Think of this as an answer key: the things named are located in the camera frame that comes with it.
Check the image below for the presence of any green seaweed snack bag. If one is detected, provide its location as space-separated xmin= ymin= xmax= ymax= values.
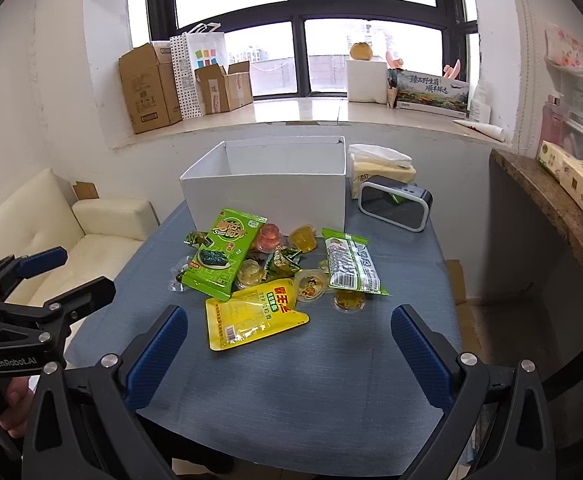
xmin=179 ymin=208 xmax=268 ymax=301

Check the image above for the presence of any yellow snack pouch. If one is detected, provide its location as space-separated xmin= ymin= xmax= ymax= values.
xmin=205 ymin=278 xmax=310 ymax=351

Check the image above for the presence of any clear jelly cup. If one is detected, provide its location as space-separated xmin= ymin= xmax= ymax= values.
xmin=235 ymin=259 xmax=267 ymax=289

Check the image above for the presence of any green white candy bag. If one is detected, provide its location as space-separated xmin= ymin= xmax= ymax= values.
xmin=322 ymin=228 xmax=389 ymax=296

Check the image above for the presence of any orange lid jelly cup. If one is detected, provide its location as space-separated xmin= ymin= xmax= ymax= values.
xmin=295 ymin=269 xmax=328 ymax=302

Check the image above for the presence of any pink jelly cup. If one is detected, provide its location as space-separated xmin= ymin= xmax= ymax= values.
xmin=252 ymin=223 xmax=285 ymax=254

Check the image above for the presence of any yellow jelly cup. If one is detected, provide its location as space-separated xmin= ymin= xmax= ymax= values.
xmin=288 ymin=224 xmax=317 ymax=254

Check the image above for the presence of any green peas snack packet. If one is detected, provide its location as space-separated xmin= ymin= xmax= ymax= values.
xmin=184 ymin=231 xmax=207 ymax=247

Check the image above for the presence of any person's left hand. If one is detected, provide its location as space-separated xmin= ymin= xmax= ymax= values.
xmin=0 ymin=375 xmax=37 ymax=439

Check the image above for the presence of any cream leather sofa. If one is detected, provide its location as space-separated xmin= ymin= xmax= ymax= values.
xmin=0 ymin=169 xmax=158 ymax=307

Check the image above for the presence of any amber jelly cup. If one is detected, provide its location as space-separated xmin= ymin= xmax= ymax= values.
xmin=333 ymin=289 xmax=366 ymax=313

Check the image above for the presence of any small green snack packet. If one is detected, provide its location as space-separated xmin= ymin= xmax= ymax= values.
xmin=264 ymin=246 xmax=302 ymax=280

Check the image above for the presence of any black silver bluetooth speaker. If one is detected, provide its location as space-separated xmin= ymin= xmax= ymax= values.
xmin=357 ymin=176 xmax=433 ymax=233

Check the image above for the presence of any brown stone side counter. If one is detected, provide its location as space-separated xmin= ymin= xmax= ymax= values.
xmin=490 ymin=148 xmax=583 ymax=272

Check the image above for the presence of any white open storage box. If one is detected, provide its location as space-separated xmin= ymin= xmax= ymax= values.
xmin=180 ymin=136 xmax=348 ymax=235

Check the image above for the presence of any yellow tissue pack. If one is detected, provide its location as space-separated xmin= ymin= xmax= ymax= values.
xmin=348 ymin=143 xmax=416 ymax=200

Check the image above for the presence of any tall brown cardboard box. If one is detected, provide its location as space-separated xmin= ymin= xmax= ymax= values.
xmin=118 ymin=41 xmax=182 ymax=134

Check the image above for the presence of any beige tissue box on counter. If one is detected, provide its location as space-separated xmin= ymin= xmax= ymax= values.
xmin=537 ymin=141 xmax=583 ymax=211

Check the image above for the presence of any open small cardboard box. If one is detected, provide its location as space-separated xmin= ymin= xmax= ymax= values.
xmin=195 ymin=61 xmax=254 ymax=115

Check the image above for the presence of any white dotted paper bag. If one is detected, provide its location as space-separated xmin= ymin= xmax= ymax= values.
xmin=169 ymin=22 xmax=228 ymax=119

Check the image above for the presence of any landscape printed gift box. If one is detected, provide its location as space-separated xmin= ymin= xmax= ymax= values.
xmin=387 ymin=68 xmax=469 ymax=119

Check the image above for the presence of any clear plastic drawer organizer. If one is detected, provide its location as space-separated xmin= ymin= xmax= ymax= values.
xmin=545 ymin=23 xmax=583 ymax=159

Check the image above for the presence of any white foam box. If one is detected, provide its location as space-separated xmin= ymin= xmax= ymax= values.
xmin=347 ymin=60 xmax=387 ymax=104

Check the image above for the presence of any orange pumpkin ornament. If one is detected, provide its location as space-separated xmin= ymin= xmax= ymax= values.
xmin=350 ymin=42 xmax=374 ymax=61

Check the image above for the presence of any black window frame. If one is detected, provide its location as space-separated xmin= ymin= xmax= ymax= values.
xmin=146 ymin=0 xmax=478 ymax=99

